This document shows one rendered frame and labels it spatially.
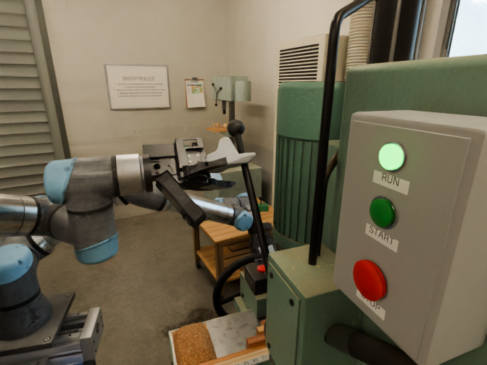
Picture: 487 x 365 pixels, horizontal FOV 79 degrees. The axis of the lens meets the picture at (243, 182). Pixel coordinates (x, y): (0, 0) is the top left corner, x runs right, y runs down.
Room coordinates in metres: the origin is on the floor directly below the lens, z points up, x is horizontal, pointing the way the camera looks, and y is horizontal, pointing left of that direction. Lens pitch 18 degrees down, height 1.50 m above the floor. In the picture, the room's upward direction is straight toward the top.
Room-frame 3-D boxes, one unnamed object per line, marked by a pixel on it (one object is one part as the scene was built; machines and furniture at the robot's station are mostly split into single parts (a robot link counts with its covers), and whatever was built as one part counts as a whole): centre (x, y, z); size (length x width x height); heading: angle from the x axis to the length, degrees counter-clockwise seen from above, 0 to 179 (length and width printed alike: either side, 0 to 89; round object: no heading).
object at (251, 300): (0.73, -0.08, 0.92); 0.15 x 0.13 x 0.09; 110
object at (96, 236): (0.50, 0.29, 1.24); 0.11 x 0.08 x 0.11; 63
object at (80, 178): (0.49, 0.28, 1.34); 0.11 x 0.08 x 0.09; 110
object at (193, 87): (3.57, 0.56, 1.42); 0.23 x 0.06 x 0.34; 118
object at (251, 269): (0.73, -0.07, 0.99); 0.13 x 0.11 x 0.06; 110
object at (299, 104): (0.55, -0.15, 1.35); 0.18 x 0.18 x 0.31
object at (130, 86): (3.30, 1.11, 1.48); 0.64 x 0.02 x 0.46; 118
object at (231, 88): (2.95, 0.11, 0.79); 0.62 x 0.48 x 1.58; 27
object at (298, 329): (0.29, -0.08, 1.23); 0.09 x 0.08 x 0.15; 20
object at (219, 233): (2.10, 0.03, 0.32); 0.66 x 0.57 x 0.64; 118
